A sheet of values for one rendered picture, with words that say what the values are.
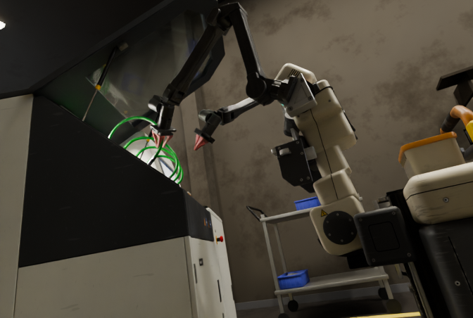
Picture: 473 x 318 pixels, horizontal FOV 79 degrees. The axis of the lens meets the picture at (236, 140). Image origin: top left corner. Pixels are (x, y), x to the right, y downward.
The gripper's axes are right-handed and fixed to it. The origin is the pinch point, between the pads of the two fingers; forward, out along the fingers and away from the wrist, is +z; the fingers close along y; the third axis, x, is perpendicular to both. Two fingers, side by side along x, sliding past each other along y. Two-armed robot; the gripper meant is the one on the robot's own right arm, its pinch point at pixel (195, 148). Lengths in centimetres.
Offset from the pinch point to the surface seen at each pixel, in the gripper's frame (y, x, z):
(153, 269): -35, 37, 40
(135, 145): 52, -21, 20
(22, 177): 25, 50, 44
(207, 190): 109, -269, 45
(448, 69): -83, -245, -247
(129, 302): -35, 39, 51
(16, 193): 22, 50, 49
